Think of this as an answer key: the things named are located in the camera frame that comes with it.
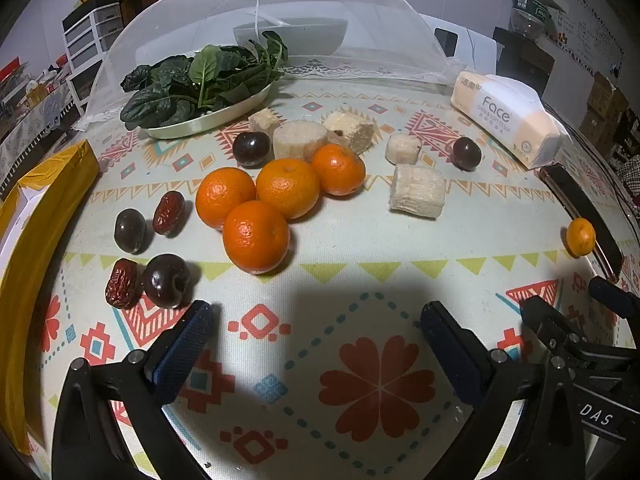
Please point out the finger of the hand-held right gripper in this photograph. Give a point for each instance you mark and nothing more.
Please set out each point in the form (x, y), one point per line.
(610, 295)
(542, 317)

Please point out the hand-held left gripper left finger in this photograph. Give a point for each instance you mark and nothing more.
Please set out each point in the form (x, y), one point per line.
(180, 355)

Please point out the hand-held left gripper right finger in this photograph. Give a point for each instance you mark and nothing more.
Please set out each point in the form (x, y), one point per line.
(452, 355)

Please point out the dark purple plum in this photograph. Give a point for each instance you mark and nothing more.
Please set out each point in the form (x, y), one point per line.
(131, 230)
(466, 153)
(166, 281)
(251, 149)

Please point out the red dried date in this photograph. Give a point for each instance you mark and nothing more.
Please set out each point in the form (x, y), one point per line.
(121, 283)
(169, 212)

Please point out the yellow rimmed white tray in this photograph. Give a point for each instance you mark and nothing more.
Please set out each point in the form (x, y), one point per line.
(50, 170)

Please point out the small orange mandarin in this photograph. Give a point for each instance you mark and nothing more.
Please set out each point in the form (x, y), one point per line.
(581, 236)

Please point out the black smartphone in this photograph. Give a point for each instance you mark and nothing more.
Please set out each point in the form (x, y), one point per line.
(580, 205)

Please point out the patterned tablecloth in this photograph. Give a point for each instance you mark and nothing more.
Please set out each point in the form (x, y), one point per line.
(350, 260)

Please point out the stack of cardboard boxes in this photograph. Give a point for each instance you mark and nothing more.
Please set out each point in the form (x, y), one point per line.
(605, 105)

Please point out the tissue pack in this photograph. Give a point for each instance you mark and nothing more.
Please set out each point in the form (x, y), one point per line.
(500, 110)

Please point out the pale green oval plate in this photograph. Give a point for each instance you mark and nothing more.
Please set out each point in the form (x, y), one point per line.
(215, 121)

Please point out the beige cake chunk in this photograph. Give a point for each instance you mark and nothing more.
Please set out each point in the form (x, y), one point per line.
(349, 131)
(262, 121)

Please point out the black water dispenser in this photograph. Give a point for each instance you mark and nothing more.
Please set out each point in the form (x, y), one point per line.
(525, 60)

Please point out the spinach leaves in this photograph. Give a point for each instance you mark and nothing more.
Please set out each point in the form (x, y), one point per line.
(165, 95)

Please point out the white appliance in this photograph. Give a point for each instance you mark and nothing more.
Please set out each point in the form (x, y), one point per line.
(475, 45)

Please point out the cloth-covered side table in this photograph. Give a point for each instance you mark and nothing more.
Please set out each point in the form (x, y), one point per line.
(35, 110)

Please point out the clear plastic water bottle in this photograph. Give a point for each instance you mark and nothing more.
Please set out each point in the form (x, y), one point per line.
(530, 12)

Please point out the white mesh food cover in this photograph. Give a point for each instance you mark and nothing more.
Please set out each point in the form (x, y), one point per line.
(165, 25)

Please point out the white plastic drawer unit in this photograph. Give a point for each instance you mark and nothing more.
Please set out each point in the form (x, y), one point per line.
(95, 30)

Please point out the white wall poster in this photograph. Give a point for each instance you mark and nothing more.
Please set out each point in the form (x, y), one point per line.
(585, 5)

